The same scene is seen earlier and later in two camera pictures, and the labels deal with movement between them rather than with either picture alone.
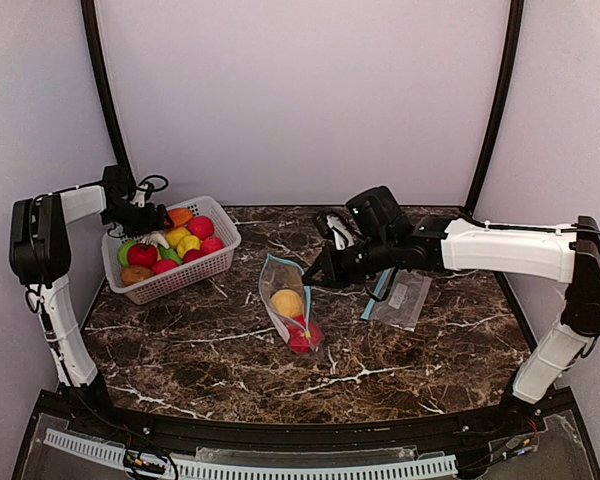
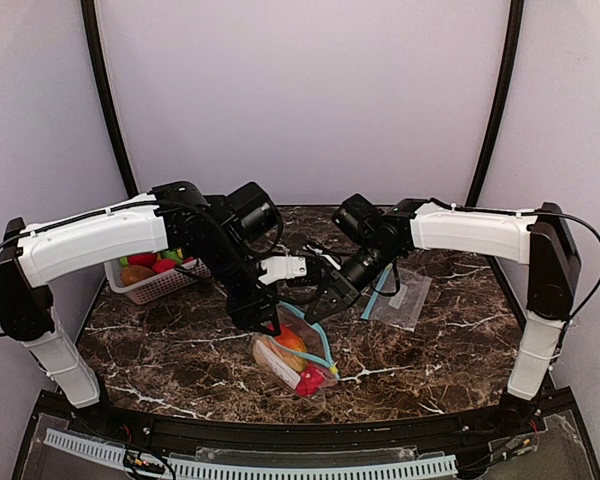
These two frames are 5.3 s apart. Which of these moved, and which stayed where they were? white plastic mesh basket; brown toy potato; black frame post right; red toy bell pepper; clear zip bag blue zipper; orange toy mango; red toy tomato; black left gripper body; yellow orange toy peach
Moved: red toy bell pepper; clear zip bag blue zipper; black left gripper body; yellow orange toy peach; orange toy mango
Stayed: white plastic mesh basket; black frame post right; brown toy potato; red toy tomato
